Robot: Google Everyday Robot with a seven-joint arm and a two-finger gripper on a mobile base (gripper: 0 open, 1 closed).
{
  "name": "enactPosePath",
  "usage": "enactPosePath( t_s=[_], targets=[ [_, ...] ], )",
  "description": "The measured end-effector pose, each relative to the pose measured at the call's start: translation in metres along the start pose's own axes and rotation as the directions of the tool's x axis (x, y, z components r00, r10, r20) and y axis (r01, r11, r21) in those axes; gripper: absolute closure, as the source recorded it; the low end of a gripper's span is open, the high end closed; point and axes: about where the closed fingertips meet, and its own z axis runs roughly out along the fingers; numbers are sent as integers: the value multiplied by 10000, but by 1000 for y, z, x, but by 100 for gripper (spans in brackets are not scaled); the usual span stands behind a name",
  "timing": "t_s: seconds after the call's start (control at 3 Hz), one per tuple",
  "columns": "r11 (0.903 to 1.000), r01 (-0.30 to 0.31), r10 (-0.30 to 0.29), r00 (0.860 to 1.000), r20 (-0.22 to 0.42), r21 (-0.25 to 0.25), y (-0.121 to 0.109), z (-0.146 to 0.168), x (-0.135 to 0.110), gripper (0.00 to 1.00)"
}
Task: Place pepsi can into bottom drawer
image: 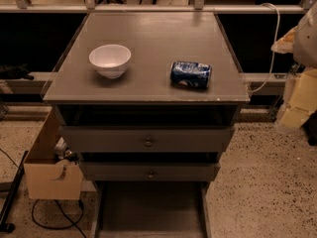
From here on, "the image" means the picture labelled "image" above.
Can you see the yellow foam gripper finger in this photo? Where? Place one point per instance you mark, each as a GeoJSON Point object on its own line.
{"type": "Point", "coordinates": [299, 100]}
{"type": "Point", "coordinates": [284, 45]}

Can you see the blue pepsi can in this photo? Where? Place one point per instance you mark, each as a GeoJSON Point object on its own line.
{"type": "Point", "coordinates": [191, 74]}

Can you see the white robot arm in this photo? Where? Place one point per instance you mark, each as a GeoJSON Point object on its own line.
{"type": "Point", "coordinates": [305, 42]}

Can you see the grey upper drawer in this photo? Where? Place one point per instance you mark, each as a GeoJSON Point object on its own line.
{"type": "Point", "coordinates": [127, 140]}

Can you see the grey drawer cabinet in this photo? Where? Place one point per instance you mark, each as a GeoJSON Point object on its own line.
{"type": "Point", "coordinates": [144, 96]}

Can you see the open grey bottom drawer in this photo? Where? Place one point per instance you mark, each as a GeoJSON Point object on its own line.
{"type": "Point", "coordinates": [151, 209]}

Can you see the grey middle drawer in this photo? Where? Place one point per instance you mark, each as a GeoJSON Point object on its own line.
{"type": "Point", "coordinates": [149, 171]}

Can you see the white ceramic bowl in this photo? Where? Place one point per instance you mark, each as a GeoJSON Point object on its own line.
{"type": "Point", "coordinates": [110, 61]}

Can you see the items inside cardboard box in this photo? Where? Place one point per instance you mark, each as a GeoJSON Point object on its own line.
{"type": "Point", "coordinates": [63, 152]}

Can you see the cardboard box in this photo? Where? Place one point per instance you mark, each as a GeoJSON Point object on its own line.
{"type": "Point", "coordinates": [46, 176]}

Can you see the black stand base bar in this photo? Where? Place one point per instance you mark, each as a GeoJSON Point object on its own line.
{"type": "Point", "coordinates": [10, 189]}

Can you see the black object on rail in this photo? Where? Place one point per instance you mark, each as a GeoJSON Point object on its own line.
{"type": "Point", "coordinates": [20, 71]}

